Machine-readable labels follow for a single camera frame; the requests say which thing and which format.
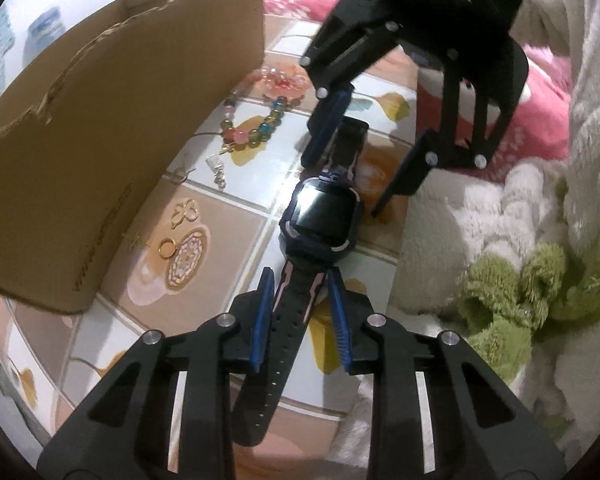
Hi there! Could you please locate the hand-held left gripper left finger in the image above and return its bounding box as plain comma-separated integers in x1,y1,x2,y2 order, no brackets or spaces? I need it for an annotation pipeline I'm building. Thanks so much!
37,266,276,480

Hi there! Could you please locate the blue water bottle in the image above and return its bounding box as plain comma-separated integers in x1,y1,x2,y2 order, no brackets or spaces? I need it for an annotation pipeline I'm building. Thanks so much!
25,7,63,61

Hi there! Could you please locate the pink flower hair ornament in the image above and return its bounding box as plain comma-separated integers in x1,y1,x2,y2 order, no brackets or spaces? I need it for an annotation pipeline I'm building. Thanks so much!
250,64,311,101

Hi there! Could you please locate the white fluffy cloth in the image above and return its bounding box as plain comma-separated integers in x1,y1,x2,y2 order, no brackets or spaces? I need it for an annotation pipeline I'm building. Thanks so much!
387,0,600,461

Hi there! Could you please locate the gold butterfly outline earring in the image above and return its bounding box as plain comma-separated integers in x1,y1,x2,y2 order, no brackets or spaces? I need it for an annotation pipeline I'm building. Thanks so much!
170,199,200,228

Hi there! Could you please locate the pink flowered blanket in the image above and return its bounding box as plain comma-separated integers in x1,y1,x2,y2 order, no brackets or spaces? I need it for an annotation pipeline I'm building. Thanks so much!
262,0,573,176

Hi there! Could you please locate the colourful beaded bracelet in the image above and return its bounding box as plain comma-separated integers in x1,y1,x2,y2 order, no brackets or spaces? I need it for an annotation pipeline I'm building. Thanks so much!
220,95,288,155

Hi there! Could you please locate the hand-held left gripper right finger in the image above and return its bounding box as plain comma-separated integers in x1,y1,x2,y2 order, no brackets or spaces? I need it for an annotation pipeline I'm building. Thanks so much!
326,266,566,480

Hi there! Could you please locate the dark blue smartwatch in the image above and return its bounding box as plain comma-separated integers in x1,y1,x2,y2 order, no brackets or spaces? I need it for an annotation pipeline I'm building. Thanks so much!
230,116,371,448

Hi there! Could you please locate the green plush cloth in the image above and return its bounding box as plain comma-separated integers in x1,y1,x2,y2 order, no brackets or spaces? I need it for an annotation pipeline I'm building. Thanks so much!
462,180,600,386

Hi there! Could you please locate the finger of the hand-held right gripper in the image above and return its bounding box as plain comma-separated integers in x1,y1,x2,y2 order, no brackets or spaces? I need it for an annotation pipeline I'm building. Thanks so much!
300,0,406,168
371,50,515,219

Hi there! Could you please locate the brown cardboard box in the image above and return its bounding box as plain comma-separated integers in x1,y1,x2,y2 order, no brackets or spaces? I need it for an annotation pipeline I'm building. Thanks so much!
0,0,266,316

